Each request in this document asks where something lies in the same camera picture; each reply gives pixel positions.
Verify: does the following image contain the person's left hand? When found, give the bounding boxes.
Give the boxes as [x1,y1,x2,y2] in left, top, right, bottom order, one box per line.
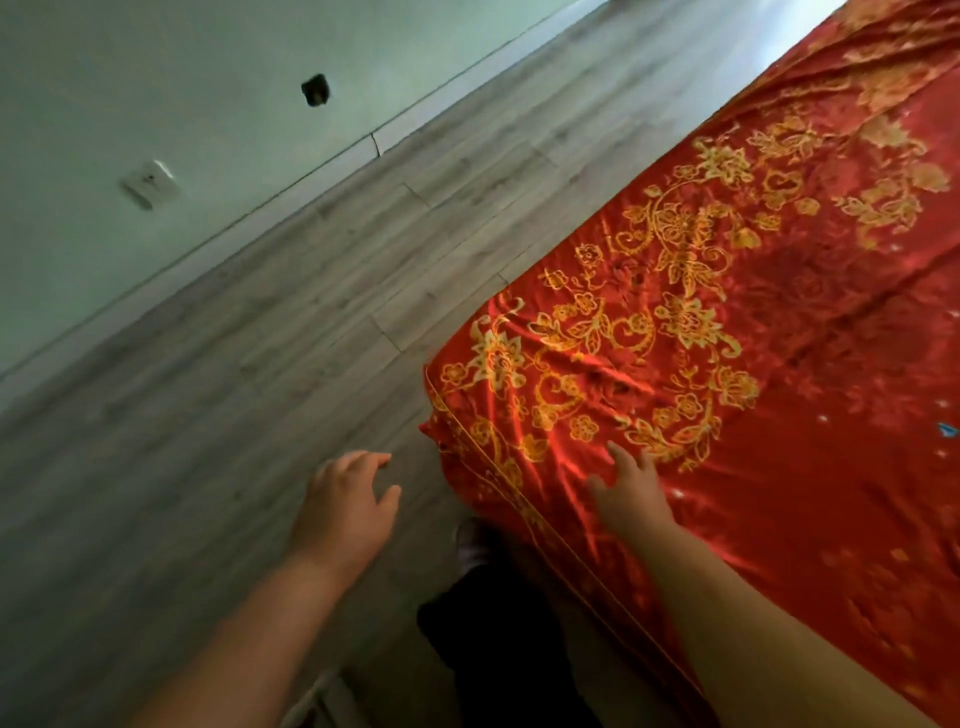
[288,450,403,583]

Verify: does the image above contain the person's right hand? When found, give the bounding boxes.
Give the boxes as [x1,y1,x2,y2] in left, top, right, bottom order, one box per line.
[586,441,677,543]

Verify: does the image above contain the person's left forearm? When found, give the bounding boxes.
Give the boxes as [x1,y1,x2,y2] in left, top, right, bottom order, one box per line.
[126,549,355,728]

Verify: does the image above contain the person's right forearm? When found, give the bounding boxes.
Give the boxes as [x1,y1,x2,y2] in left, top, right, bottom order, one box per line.
[628,516,940,728]

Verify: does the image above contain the person's white shoe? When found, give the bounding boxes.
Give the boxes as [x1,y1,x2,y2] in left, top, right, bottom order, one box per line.
[455,517,498,577]

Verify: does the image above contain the person's black trouser leg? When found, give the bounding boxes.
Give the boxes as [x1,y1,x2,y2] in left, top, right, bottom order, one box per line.
[416,561,603,728]

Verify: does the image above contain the red gold floral bedsheet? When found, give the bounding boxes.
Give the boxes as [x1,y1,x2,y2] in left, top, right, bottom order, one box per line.
[418,0,960,728]

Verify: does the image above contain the white baseboard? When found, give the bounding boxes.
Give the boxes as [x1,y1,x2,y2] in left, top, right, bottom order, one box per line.
[0,0,610,415]

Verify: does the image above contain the white wall socket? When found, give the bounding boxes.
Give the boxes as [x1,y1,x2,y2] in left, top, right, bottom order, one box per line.
[120,159,181,212]

